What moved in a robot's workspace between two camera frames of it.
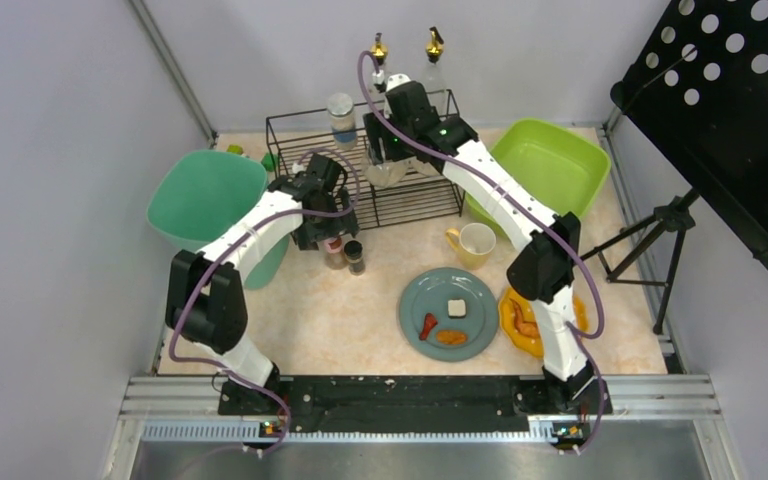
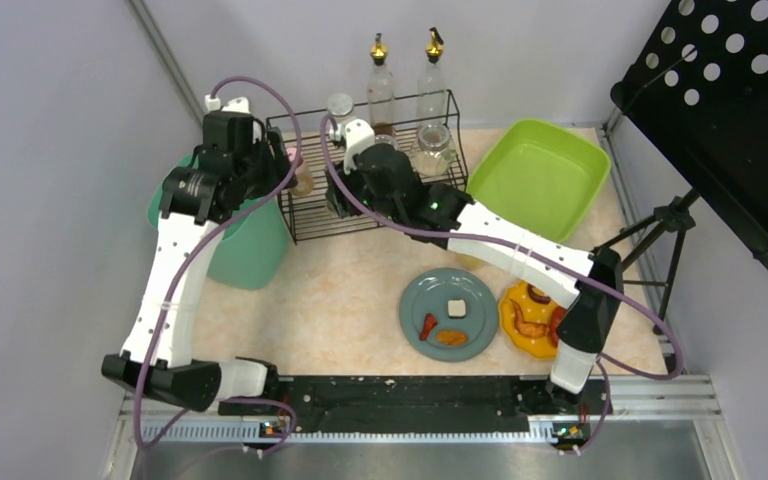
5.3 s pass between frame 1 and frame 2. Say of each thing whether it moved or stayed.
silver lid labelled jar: stayed
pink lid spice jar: moved
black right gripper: moved
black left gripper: moved
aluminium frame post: stayed
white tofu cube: stayed
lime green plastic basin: stayed
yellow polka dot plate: stayed
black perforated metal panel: stayed
